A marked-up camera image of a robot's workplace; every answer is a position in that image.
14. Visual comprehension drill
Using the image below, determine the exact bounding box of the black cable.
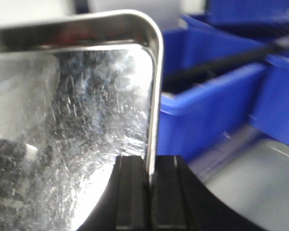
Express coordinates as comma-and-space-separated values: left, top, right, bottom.
165, 36, 289, 84

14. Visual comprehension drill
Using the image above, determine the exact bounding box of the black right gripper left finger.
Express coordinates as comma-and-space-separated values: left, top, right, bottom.
78, 156, 150, 231

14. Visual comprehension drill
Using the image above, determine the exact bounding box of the blue bin back right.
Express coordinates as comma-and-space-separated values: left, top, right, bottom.
158, 17, 289, 160

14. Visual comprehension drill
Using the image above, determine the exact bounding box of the silver metal tray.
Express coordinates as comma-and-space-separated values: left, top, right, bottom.
0, 10, 163, 231

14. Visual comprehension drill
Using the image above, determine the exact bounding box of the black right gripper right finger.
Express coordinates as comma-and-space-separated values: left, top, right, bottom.
151, 155, 263, 231

